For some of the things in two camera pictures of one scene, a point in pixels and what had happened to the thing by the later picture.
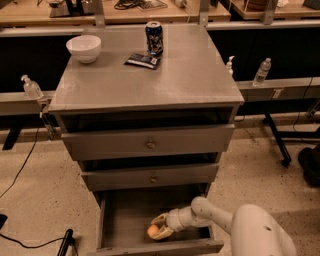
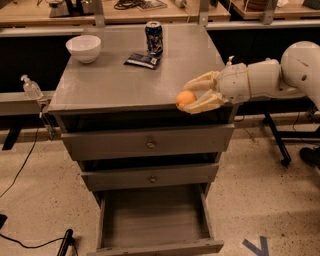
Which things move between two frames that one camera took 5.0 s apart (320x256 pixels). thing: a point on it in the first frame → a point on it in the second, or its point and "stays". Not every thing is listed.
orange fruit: [152, 230] → [185, 97]
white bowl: [84, 47] stays
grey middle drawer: [144, 178] stays
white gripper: [174, 220] → [233, 82]
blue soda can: [154, 32] stays
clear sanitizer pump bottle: [31, 88] stays
